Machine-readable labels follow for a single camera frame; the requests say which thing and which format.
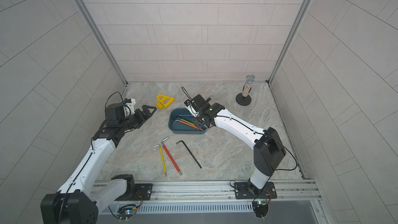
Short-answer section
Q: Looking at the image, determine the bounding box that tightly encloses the orange hex key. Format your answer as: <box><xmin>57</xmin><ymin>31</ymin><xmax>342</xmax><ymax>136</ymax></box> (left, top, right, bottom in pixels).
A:
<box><xmin>173</xmin><ymin>119</ymin><xmax>200</xmax><ymax>130</ymax></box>

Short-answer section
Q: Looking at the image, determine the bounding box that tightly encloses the red hex key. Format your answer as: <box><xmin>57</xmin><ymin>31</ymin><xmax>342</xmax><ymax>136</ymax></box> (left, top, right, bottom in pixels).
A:
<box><xmin>161</xmin><ymin>137</ymin><xmax>182</xmax><ymax>175</ymax></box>

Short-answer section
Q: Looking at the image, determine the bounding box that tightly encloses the yellow plastic triangle holder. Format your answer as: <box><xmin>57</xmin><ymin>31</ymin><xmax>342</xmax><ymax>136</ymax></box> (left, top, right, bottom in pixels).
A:
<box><xmin>155</xmin><ymin>94</ymin><xmax>175</xmax><ymax>110</ymax></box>

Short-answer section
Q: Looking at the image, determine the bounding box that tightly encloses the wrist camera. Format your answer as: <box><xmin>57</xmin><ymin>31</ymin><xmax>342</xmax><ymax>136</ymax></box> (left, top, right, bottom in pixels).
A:
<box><xmin>105</xmin><ymin>98</ymin><xmax>136</xmax><ymax>121</ymax></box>
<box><xmin>184</xmin><ymin>100</ymin><xmax>193</xmax><ymax>108</ymax></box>

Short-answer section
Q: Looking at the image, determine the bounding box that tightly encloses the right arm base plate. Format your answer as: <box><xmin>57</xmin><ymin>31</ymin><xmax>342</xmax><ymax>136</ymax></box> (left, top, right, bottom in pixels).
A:
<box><xmin>230</xmin><ymin>181</ymin><xmax>277</xmax><ymax>200</ymax></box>

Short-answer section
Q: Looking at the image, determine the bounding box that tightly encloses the teal plastic storage box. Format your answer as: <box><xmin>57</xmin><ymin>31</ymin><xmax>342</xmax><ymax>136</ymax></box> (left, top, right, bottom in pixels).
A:
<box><xmin>168</xmin><ymin>108</ymin><xmax>206</xmax><ymax>134</ymax></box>

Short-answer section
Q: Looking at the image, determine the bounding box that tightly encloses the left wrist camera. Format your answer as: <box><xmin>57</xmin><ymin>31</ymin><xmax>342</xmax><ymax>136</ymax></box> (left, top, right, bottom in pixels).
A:
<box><xmin>105</xmin><ymin>98</ymin><xmax>136</xmax><ymax>121</ymax></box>

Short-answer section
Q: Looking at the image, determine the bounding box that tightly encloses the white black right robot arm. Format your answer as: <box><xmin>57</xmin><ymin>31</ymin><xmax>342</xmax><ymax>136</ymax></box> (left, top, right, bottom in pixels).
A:
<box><xmin>184</xmin><ymin>94</ymin><xmax>286</xmax><ymax>193</ymax></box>

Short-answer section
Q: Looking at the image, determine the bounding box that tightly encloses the black stand with glitter tube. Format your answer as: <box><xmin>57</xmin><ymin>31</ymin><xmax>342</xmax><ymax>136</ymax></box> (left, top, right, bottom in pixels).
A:
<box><xmin>235</xmin><ymin>74</ymin><xmax>256</xmax><ymax>106</ymax></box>

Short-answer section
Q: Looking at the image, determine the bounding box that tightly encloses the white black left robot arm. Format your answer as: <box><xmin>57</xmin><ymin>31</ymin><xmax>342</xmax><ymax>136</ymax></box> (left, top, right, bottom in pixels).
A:
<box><xmin>40</xmin><ymin>102</ymin><xmax>156</xmax><ymax>224</ymax></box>

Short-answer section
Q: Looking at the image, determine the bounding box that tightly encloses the long black hex key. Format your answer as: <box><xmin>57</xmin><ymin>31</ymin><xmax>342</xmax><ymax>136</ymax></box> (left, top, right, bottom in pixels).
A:
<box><xmin>172</xmin><ymin>116</ymin><xmax>200</xmax><ymax>130</ymax></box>

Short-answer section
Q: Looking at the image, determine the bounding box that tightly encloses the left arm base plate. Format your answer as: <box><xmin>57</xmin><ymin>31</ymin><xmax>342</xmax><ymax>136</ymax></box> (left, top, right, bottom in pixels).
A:
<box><xmin>116</xmin><ymin>184</ymin><xmax>153</xmax><ymax>201</ymax></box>

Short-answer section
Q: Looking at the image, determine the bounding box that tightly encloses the thin green hex key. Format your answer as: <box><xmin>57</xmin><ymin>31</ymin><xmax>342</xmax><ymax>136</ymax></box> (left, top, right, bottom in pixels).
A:
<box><xmin>180</xmin><ymin>118</ymin><xmax>198</xmax><ymax>128</ymax></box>

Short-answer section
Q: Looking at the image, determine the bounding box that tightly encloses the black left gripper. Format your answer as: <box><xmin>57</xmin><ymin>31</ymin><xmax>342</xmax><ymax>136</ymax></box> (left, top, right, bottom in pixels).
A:
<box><xmin>119</xmin><ymin>105</ymin><xmax>157</xmax><ymax>132</ymax></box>

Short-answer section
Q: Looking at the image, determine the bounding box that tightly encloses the left green circuit board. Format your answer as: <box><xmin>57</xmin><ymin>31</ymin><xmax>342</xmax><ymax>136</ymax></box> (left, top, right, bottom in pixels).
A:
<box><xmin>117</xmin><ymin>204</ymin><xmax>137</xmax><ymax>222</ymax></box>

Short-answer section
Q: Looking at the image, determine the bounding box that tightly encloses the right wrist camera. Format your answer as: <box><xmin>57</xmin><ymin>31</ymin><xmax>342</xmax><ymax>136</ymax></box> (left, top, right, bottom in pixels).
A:
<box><xmin>184</xmin><ymin>100</ymin><xmax>193</xmax><ymax>108</ymax></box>

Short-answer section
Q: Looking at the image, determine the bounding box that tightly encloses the yellow hex key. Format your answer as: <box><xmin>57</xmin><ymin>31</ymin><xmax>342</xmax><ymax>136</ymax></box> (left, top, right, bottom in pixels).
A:
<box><xmin>154</xmin><ymin>144</ymin><xmax>167</xmax><ymax>177</ymax></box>

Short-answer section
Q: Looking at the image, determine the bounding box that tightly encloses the aluminium mounting rail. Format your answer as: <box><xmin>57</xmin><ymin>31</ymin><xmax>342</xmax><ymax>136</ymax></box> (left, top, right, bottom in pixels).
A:
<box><xmin>60</xmin><ymin>178</ymin><xmax>322</xmax><ymax>206</ymax></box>

